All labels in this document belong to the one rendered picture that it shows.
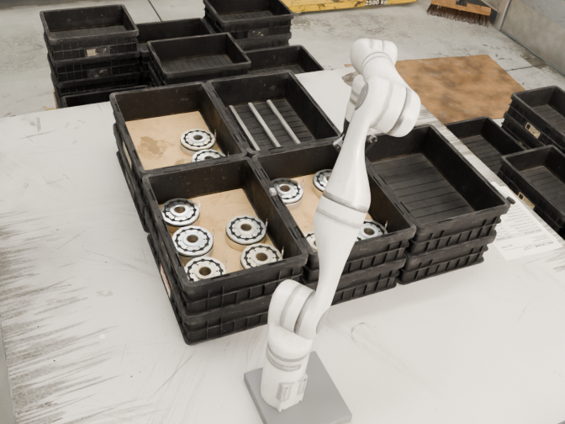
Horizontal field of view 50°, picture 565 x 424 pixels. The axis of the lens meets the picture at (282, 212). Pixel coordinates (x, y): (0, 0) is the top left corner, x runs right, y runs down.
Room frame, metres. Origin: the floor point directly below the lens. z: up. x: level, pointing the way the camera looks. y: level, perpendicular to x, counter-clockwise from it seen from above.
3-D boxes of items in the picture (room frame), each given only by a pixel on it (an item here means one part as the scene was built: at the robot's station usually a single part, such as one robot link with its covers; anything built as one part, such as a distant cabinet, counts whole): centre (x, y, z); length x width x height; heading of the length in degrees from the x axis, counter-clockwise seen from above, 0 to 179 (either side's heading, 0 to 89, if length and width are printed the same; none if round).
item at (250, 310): (1.09, 0.15, 0.76); 0.40 x 0.30 x 0.12; 28
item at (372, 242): (1.23, -0.12, 0.92); 0.40 x 0.30 x 0.02; 28
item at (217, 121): (1.44, 0.34, 0.87); 0.40 x 0.30 x 0.11; 28
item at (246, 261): (1.02, 0.04, 0.86); 0.10 x 0.10 x 0.01
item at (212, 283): (1.09, 0.15, 0.92); 0.40 x 0.30 x 0.02; 28
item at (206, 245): (1.05, 0.21, 0.86); 0.10 x 0.10 x 0.01
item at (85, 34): (2.63, 1.02, 0.37); 0.40 x 0.30 x 0.45; 120
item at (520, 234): (1.48, -0.70, 0.70); 0.33 x 0.23 x 0.01; 30
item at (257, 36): (3.02, 0.32, 0.37); 0.40 x 0.30 x 0.45; 120
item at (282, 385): (0.76, -0.05, 0.81); 0.09 x 0.09 x 0.17; 36
